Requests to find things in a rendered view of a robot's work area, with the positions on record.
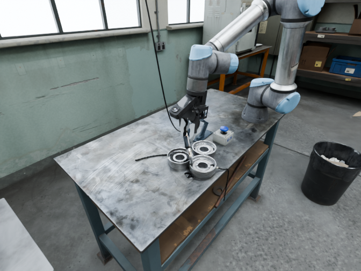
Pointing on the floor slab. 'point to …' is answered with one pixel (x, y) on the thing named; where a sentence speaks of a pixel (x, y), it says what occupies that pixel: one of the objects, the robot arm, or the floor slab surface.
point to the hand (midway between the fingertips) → (186, 138)
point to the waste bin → (330, 172)
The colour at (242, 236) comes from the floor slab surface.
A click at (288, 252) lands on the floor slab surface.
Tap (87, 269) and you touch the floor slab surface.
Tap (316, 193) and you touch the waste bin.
